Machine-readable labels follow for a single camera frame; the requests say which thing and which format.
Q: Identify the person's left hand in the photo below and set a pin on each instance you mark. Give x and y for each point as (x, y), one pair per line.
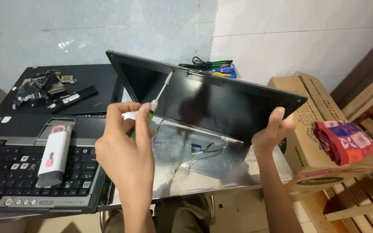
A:
(125, 155)

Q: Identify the person's right hand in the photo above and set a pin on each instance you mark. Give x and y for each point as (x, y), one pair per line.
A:
(267, 140)

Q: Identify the black laptop screen panel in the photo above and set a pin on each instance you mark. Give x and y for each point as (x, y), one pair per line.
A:
(212, 100)

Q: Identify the green white screwdriver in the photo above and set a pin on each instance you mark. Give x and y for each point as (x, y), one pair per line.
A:
(162, 90)

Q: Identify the brown cardboard box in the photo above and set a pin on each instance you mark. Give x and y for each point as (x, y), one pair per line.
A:
(303, 152)

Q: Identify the white pink cleaning brush kit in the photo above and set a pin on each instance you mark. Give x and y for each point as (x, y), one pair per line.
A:
(55, 155)

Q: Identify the black plastic hinge cover strip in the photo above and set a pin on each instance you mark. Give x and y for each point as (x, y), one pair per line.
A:
(74, 97)

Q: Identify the red purple patterned cloth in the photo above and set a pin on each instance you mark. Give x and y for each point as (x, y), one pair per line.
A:
(345, 142)

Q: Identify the closed black laptop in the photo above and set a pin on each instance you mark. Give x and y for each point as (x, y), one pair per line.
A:
(99, 81)

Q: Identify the small square processor chip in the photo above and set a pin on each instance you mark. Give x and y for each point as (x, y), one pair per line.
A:
(67, 78)

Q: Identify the grey laptop base with keyboard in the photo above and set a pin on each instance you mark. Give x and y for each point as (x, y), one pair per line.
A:
(18, 161)

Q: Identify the heap of circuit board parts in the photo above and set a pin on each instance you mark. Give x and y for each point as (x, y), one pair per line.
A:
(39, 85)

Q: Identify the wooden slat pallet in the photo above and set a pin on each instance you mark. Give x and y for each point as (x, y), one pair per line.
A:
(371, 200)

